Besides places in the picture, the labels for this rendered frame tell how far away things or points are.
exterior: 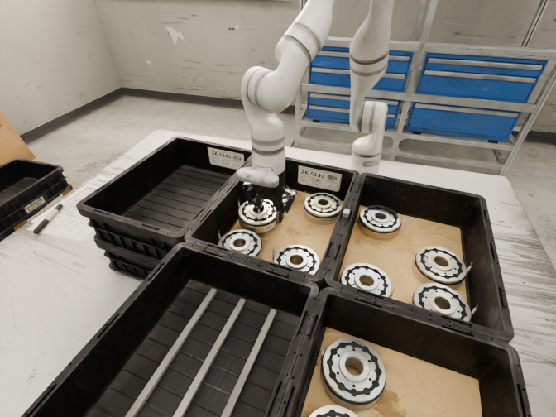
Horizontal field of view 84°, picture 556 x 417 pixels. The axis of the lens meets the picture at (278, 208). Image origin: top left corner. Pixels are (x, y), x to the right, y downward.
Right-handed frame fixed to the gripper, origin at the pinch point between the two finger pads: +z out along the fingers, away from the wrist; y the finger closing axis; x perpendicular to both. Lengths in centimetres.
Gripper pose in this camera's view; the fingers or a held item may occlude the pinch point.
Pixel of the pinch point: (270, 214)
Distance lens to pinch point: 77.9
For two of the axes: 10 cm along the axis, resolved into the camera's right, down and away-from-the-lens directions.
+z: 0.0, 7.7, 6.3
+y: -9.4, -2.2, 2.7
